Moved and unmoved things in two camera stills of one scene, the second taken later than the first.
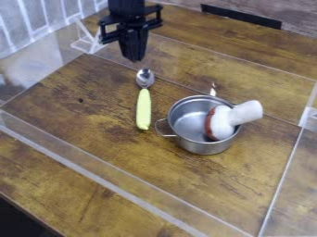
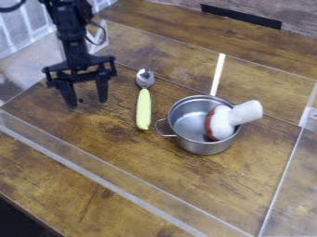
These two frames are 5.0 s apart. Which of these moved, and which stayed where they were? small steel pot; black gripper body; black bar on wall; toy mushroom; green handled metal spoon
Moved: black gripper body
Stayed: small steel pot; black bar on wall; green handled metal spoon; toy mushroom
